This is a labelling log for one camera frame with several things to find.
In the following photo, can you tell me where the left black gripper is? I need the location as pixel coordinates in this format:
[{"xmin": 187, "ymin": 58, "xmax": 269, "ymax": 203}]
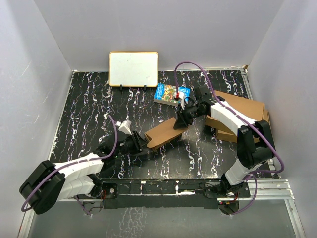
[{"xmin": 114, "ymin": 131, "xmax": 151, "ymax": 158}]

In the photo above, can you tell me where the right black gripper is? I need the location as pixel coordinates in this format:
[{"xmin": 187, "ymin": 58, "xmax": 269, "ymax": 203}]
[{"xmin": 173, "ymin": 102, "xmax": 205, "ymax": 129}]

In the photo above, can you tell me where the cardboard box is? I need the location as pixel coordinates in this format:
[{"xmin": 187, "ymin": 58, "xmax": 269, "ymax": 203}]
[
  {"xmin": 205, "ymin": 91, "xmax": 265, "ymax": 135},
  {"xmin": 144, "ymin": 118, "xmax": 187, "ymax": 150},
  {"xmin": 215, "ymin": 109, "xmax": 270, "ymax": 143}
]

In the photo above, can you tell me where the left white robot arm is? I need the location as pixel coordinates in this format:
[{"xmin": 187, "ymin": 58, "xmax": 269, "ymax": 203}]
[{"xmin": 19, "ymin": 131, "xmax": 148, "ymax": 215}]

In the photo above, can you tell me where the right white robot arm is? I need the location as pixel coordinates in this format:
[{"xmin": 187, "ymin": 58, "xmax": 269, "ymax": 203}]
[{"xmin": 173, "ymin": 86, "xmax": 275, "ymax": 197}]

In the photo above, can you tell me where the blue illustrated book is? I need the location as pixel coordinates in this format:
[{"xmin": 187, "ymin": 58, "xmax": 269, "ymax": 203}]
[{"xmin": 154, "ymin": 83, "xmax": 180, "ymax": 106}]

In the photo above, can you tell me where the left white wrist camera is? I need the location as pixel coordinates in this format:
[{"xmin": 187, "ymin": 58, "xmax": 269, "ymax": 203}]
[{"xmin": 116, "ymin": 119, "xmax": 132, "ymax": 135}]

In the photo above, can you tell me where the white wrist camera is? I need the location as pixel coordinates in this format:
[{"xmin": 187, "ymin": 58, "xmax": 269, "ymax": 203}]
[
  {"xmin": 116, "ymin": 119, "xmax": 132, "ymax": 135},
  {"xmin": 173, "ymin": 91, "xmax": 187, "ymax": 110}
]

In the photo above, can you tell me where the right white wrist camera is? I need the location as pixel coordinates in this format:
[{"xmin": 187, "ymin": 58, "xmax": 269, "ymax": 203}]
[{"xmin": 173, "ymin": 91, "xmax": 187, "ymax": 110}]

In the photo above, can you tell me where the white board with wooden frame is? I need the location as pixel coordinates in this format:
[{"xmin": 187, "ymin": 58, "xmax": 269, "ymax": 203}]
[{"xmin": 108, "ymin": 51, "xmax": 159, "ymax": 88}]

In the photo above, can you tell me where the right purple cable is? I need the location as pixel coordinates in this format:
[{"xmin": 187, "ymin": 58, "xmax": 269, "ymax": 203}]
[{"xmin": 173, "ymin": 61, "xmax": 285, "ymax": 215}]

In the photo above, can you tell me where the aluminium frame rail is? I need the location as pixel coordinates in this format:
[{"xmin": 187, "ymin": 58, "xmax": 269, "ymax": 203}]
[{"xmin": 19, "ymin": 178, "xmax": 305, "ymax": 238}]

